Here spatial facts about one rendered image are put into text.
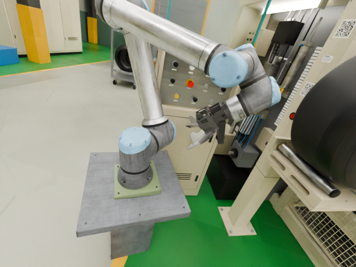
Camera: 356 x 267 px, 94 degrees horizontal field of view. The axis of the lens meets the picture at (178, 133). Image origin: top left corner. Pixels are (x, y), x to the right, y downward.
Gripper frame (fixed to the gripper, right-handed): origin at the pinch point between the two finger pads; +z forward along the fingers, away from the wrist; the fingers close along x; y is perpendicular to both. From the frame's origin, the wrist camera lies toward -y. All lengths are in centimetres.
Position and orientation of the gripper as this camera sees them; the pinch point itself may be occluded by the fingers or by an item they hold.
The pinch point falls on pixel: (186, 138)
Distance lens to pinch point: 70.7
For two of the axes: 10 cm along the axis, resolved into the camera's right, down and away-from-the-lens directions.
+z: -8.3, 4.2, 3.7
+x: -0.3, 6.3, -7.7
